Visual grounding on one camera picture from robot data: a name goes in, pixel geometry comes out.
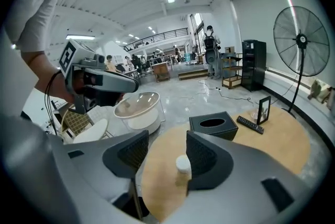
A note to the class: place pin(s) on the black remote control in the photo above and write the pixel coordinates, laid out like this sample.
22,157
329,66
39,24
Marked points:
250,124

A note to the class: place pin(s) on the wooden shelf rack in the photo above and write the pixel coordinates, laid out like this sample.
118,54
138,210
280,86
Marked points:
233,69

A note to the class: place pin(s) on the black picture frame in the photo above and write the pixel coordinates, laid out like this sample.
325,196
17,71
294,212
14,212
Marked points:
263,110

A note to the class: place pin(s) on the grey roller blind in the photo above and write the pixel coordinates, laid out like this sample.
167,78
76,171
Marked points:
261,21

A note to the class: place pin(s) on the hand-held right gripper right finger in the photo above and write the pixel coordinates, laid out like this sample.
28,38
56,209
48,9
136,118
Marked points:
235,186

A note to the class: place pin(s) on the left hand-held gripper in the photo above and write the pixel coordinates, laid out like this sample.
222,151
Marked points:
78,60

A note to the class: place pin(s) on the person's left hand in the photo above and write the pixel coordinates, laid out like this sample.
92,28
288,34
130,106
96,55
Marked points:
79,83

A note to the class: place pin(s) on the black tall cabinet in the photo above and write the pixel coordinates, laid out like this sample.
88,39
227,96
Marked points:
254,66

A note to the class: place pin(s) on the person's left forearm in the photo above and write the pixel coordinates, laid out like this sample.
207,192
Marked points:
42,73

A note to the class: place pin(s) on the black standing fan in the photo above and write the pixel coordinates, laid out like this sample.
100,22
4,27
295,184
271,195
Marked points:
301,39

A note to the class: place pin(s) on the brown wooden cabinet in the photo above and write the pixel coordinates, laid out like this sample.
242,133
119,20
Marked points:
161,72

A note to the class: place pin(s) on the clear glass dish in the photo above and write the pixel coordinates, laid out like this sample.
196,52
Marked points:
253,114

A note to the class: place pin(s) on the wooden desk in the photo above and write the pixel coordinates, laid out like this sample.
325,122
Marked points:
274,139

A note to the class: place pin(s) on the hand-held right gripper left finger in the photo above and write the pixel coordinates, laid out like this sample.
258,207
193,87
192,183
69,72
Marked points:
78,178

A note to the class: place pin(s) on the wooden step platform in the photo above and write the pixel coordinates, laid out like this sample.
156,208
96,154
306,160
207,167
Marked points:
192,75

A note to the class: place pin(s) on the teal bottle pack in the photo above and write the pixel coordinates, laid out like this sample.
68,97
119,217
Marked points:
189,56

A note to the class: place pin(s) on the white power strip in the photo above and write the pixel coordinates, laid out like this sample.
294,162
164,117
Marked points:
218,89

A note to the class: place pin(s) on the black balcony railing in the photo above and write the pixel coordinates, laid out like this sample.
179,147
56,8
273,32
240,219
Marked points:
157,35

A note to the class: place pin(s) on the white seat cushion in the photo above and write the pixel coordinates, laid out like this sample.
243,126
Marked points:
91,131

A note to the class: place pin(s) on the black leather tissue box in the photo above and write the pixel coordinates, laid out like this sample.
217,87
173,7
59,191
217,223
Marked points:
225,130

